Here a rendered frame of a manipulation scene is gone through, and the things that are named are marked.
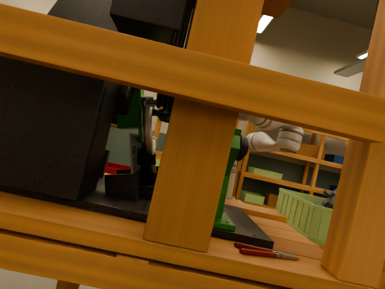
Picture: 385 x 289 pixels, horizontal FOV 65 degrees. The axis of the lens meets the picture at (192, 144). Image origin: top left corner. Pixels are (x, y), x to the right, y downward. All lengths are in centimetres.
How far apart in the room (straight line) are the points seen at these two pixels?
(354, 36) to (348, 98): 737
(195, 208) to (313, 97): 33
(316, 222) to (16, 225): 121
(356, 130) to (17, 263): 74
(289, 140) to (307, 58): 625
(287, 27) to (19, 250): 711
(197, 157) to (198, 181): 5
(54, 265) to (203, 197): 34
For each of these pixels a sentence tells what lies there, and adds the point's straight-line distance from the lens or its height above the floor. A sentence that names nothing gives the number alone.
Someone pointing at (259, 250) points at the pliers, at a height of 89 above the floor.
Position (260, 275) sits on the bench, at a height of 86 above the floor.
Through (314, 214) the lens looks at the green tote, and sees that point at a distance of 151.
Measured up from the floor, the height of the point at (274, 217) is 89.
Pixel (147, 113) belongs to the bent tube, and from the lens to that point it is 95.
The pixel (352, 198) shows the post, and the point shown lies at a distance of 77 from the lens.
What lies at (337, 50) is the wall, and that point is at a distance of 776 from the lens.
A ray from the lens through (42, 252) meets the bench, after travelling 72.
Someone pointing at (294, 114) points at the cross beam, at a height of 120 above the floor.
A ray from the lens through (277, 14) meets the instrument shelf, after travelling 93.
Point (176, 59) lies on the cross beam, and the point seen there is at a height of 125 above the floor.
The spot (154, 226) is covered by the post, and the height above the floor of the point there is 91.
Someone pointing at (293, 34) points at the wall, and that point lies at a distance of 744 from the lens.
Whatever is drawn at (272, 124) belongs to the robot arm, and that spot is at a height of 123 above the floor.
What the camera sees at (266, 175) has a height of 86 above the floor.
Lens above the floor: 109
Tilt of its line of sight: 1 degrees up
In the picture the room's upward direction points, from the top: 13 degrees clockwise
